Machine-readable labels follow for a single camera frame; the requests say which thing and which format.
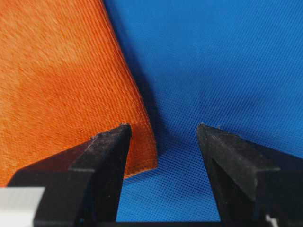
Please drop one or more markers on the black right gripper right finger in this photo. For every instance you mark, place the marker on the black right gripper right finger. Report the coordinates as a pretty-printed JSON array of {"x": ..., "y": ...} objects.
[{"x": 253, "y": 185}]

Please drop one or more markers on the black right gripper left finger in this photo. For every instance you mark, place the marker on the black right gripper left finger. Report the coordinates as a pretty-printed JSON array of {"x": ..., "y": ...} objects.
[{"x": 79, "y": 187}]

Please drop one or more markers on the orange towel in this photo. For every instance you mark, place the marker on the orange towel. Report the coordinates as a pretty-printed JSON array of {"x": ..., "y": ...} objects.
[{"x": 64, "y": 79}]

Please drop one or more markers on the blue table cloth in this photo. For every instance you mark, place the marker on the blue table cloth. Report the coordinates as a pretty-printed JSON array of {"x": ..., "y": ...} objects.
[{"x": 232, "y": 64}]

